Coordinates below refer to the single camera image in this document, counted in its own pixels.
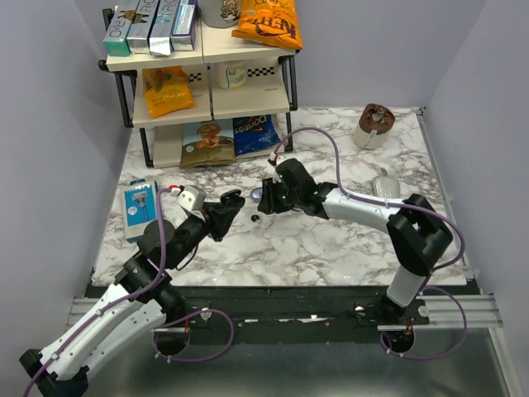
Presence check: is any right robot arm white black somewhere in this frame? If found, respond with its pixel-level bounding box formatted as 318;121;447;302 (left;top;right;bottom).
258;159;453;324

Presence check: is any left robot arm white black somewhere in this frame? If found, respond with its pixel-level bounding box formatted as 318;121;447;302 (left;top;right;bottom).
20;186;245;396

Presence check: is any white patterned mug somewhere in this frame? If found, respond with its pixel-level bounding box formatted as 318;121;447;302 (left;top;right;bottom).
214;60;247;91

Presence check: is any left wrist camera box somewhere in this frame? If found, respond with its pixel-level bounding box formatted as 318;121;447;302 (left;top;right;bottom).
176;185;207;218

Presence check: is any blue razor package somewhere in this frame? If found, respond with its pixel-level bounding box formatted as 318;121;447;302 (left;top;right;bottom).
119;179;158;243

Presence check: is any blue doritos bag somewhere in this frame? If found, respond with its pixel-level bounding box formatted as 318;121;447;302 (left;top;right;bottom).
232;115;281;157

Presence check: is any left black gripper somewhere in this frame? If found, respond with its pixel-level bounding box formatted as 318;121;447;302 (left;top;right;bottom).
166;202;241;270

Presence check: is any brown chips bag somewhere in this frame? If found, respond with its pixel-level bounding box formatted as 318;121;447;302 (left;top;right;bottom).
179;120;236;169

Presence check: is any teal toothpaste box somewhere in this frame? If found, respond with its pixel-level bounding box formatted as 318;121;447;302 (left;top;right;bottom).
103;0;139;56

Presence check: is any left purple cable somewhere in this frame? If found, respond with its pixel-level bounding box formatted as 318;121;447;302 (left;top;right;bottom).
20;184;236;397

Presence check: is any blue-purple earbud charging case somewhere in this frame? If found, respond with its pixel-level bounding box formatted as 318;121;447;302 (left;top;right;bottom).
250;188;263;202

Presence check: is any purple white toothpaste box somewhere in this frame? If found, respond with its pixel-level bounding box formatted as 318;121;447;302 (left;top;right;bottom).
170;0;198;51

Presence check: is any orange snack bag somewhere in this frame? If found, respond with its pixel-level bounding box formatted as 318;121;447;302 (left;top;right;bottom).
141;66;194;118

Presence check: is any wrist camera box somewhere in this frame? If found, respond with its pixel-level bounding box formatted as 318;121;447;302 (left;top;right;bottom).
176;185;207;218
268;152;279;168

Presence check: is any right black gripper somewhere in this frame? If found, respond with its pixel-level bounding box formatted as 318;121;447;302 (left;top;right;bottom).
256;177;301;215

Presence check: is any brown-topped white cup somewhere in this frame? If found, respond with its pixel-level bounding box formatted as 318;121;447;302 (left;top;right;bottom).
353;103;396;150

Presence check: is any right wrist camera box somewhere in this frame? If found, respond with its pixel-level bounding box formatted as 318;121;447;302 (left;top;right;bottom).
268;152;279;168

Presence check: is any blue silver toothpaste box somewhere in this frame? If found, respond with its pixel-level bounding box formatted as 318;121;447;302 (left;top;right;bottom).
149;0;180;57

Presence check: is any beige black shelf rack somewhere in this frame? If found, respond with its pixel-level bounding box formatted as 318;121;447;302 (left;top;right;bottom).
98;22;298;168

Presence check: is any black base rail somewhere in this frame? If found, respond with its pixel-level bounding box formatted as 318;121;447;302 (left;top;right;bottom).
153;286;429;350

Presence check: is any black earbud charging case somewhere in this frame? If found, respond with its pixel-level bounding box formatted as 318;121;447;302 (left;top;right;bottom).
220;189;245;210

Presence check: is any orange kettle chips bag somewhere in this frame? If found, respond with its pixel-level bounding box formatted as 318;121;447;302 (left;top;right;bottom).
231;0;303;51

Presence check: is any grey cartoon mug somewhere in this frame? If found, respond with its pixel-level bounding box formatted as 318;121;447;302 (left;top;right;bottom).
198;0;241;28

